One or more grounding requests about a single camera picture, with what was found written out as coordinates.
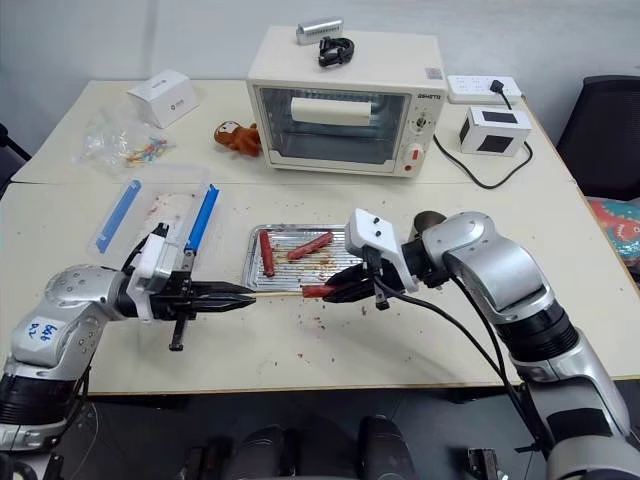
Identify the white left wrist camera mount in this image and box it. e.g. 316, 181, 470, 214
124, 233, 175, 324

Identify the black oven power cable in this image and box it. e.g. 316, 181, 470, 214
432, 133, 534, 191

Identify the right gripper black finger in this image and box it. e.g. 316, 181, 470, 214
321, 286, 376, 306
325, 263, 374, 289

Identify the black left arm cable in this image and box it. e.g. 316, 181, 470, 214
119, 222, 171, 277

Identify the dark rounded shape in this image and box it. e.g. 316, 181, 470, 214
238, 423, 302, 480
356, 414, 417, 480

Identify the white box with black squares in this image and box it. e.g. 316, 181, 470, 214
458, 105, 534, 157

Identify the black plug with cable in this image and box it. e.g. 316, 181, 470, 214
486, 78, 518, 110

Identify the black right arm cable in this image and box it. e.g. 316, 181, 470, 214
364, 247, 551, 456

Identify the ribbed metal tray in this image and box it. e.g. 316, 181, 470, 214
240, 224, 367, 294

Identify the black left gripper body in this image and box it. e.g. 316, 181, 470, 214
148, 238, 200, 353

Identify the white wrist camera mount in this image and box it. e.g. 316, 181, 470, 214
344, 208, 422, 294
124, 233, 175, 324

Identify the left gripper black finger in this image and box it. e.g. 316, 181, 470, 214
191, 281, 249, 298
192, 296, 258, 315

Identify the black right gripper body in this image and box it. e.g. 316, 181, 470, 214
360, 244, 404, 312

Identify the cream toaster oven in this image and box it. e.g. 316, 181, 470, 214
245, 25, 448, 180

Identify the white power strip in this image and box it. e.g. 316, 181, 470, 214
445, 74, 524, 106

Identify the brown monkey plush toy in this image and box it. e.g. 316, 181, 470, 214
214, 120, 263, 158

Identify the white cardboard box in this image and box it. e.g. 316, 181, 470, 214
125, 69, 202, 130

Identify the silver metal block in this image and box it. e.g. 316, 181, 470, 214
295, 16, 346, 48

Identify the clear bag of coloured pieces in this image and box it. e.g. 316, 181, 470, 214
71, 106, 177, 177

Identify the colourful patterned cloth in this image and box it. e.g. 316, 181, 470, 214
585, 195, 640, 297

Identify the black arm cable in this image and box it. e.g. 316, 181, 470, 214
119, 222, 171, 277
364, 247, 551, 456

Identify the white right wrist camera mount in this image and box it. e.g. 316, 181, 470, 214
344, 208, 422, 294

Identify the long red sausage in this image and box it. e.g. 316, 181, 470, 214
258, 231, 277, 278
286, 231, 334, 262

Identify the black office chair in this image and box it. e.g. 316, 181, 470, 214
555, 74, 640, 199

